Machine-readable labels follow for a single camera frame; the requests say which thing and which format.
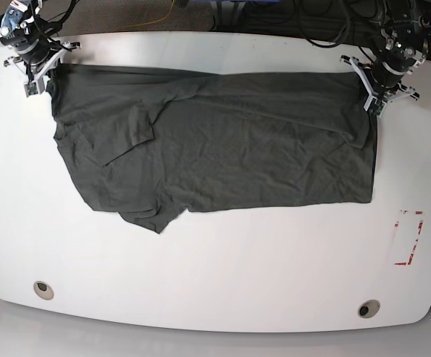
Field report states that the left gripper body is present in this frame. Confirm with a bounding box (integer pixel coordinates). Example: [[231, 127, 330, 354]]
[[340, 54, 421, 107]]

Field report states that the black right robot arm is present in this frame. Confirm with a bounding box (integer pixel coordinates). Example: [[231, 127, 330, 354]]
[[0, 0, 78, 82]]

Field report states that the right table cable grommet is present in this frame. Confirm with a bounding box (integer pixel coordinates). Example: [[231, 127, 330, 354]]
[[357, 300, 380, 319]]

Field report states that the left table cable grommet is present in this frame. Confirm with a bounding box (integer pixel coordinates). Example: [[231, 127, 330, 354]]
[[33, 281, 54, 300]]

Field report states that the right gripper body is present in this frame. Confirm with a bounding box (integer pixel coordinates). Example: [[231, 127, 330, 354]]
[[4, 39, 80, 82]]

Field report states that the table cable grommet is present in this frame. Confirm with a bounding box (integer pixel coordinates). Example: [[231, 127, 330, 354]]
[[33, 281, 54, 300], [357, 300, 380, 319]]

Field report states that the dark grey t-shirt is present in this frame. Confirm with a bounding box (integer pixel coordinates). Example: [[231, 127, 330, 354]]
[[47, 65, 377, 233]]

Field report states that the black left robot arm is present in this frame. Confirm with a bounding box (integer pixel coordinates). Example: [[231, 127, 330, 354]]
[[295, 1, 429, 115]]

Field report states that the red tape rectangle marking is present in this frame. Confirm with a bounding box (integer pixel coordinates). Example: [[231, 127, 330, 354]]
[[391, 210, 424, 266]]

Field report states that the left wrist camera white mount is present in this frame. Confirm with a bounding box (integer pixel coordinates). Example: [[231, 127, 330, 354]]
[[340, 55, 421, 117]]

